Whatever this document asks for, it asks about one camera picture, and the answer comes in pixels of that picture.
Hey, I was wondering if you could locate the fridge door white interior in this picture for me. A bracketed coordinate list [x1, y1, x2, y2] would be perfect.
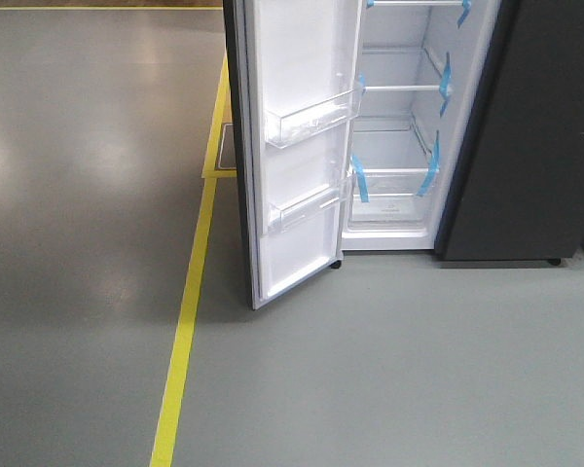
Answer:
[223, 1, 365, 309]

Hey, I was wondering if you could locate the grey fridge body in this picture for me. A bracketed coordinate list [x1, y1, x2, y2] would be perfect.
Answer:
[343, 1, 584, 263]

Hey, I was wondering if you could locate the clear lower door bin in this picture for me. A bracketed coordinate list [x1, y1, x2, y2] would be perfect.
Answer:
[267, 174, 353, 234]

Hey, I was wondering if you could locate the clear door bin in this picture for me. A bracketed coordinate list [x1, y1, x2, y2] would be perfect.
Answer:
[264, 82, 365, 149]
[267, 174, 353, 234]

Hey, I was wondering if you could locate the clear crisper drawer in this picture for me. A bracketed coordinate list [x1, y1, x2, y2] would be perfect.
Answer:
[364, 168, 428, 198]

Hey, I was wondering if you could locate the clear middle door bin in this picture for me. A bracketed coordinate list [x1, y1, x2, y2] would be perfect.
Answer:
[264, 82, 365, 149]

